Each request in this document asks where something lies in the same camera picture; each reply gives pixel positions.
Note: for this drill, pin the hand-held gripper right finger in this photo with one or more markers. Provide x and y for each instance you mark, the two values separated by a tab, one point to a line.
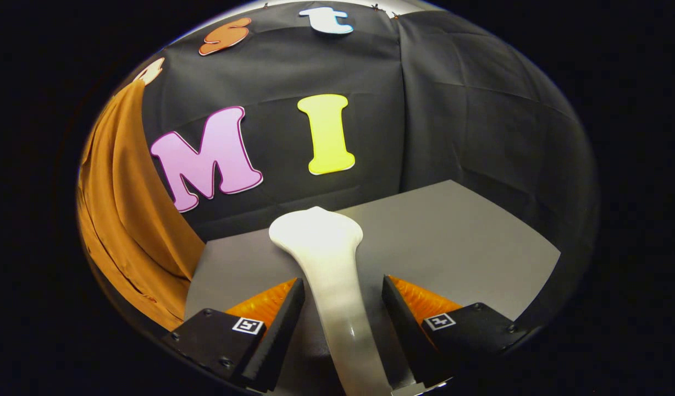
406	330

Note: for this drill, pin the white garment steamer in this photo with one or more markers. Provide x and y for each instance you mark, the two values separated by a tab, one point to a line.
326	247

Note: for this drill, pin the grey table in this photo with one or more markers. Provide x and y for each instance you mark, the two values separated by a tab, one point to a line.
453	236

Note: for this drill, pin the black backdrop cloth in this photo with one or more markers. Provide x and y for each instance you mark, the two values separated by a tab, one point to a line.
469	110

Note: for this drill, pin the brown button-up shirt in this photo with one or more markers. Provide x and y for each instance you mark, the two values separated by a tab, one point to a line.
123	209

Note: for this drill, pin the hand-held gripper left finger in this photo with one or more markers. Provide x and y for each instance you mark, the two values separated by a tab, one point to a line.
277	335

